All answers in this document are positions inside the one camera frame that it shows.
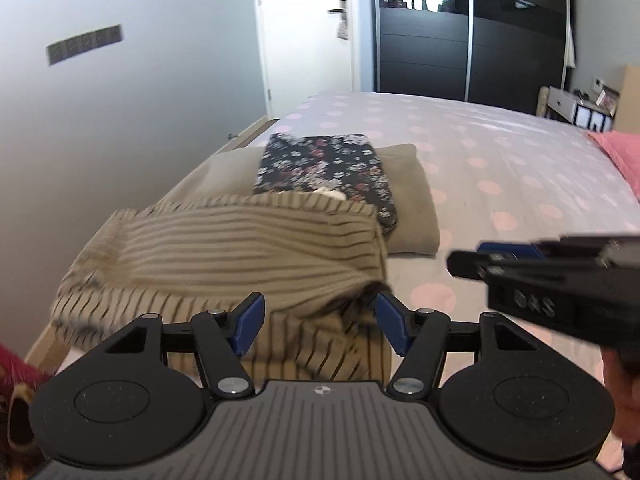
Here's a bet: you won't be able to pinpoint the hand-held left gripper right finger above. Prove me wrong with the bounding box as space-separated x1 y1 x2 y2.
375 292 543 402

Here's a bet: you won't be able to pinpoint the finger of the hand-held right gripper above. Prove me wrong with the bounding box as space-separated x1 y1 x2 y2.
446 250 507 282
476 234 640 261

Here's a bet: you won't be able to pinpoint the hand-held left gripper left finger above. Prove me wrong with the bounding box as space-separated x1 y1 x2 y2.
95 292 266 401

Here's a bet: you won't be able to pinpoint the beige striped pants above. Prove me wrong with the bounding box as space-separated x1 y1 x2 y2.
50 192 394 347

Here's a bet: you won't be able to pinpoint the beige striped shirt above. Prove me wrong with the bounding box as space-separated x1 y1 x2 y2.
165 305 394 386

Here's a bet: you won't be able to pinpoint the person's right hand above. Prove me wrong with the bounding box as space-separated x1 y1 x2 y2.
601 346 640 471

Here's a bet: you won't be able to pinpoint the beige folded garment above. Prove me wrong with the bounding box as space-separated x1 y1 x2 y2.
157 142 442 257

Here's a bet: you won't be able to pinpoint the polka dot bed sheet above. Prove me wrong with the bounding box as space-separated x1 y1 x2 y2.
265 91 640 480

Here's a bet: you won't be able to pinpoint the pink pillow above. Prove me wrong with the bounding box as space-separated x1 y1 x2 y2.
585 130 640 194

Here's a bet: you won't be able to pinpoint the white nightstand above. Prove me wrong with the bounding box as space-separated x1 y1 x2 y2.
537 85 616 134

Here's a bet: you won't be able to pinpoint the dark floral folded garment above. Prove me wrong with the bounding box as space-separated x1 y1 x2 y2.
252 132 399 237

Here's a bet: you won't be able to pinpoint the cream padded headboard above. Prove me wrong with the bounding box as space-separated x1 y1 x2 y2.
614 64 640 134

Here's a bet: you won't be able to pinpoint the black sliding door wardrobe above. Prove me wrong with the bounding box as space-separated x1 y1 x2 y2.
371 0 574 114

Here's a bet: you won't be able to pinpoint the red patterned plush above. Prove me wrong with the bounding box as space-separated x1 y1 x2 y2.
0 342 59 480

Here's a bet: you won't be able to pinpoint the white room door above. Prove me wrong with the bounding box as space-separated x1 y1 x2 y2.
250 0 362 122

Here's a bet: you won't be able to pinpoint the small photo frame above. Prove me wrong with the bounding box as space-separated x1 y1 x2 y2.
597 85 621 114

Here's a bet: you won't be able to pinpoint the grey wall switch panel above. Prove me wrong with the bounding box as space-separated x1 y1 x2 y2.
46 23 124 66

